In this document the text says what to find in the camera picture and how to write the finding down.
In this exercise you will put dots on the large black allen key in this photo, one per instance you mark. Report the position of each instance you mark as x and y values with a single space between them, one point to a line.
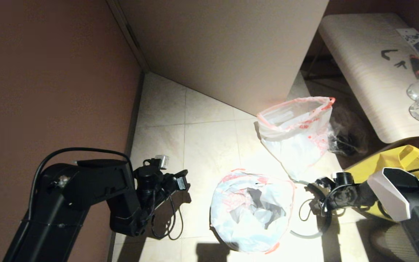
387 55

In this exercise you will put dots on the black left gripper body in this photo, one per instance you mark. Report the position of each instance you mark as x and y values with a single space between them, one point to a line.
167 185

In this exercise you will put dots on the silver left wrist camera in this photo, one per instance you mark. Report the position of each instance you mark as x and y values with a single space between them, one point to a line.
158 161

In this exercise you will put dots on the red black screwdriver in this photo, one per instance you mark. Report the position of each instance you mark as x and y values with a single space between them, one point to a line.
416 67

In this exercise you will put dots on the light wood grain table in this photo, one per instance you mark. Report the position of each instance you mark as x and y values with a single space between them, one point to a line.
362 72

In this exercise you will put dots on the yellow fabric tote bag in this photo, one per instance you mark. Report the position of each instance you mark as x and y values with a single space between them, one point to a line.
398 158

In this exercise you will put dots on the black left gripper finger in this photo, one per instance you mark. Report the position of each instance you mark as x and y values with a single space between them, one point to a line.
183 173

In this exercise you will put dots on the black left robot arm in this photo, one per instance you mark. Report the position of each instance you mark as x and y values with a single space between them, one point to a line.
78 196

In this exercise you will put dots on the black cylindrical wrist camera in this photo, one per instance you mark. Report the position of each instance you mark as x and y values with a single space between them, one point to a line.
343 178

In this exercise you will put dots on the printed paper leaflet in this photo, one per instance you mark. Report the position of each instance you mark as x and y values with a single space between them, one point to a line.
413 37

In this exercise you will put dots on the black cylindrical wrist motor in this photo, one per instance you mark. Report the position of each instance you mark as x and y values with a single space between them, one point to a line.
147 178

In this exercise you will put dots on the small black allen key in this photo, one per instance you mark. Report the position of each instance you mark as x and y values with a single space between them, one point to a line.
400 65

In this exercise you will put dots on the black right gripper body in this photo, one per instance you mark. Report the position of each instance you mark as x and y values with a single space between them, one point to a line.
344 198

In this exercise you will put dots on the beige door panel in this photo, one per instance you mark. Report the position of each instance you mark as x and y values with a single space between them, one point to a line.
224 54

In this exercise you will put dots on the clear bag with black contents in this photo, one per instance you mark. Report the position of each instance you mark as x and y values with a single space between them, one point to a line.
346 140

